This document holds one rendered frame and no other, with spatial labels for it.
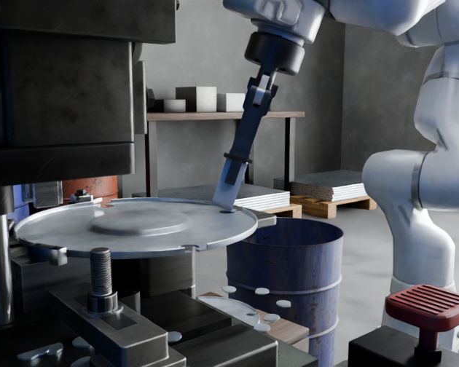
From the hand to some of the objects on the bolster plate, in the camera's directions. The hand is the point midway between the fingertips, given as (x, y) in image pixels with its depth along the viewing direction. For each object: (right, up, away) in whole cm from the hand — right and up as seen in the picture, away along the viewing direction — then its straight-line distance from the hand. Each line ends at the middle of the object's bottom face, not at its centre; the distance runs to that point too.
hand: (229, 183), depth 72 cm
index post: (-22, -10, +7) cm, 26 cm away
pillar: (-21, -12, -25) cm, 34 cm away
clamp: (-10, -16, -27) cm, 33 cm away
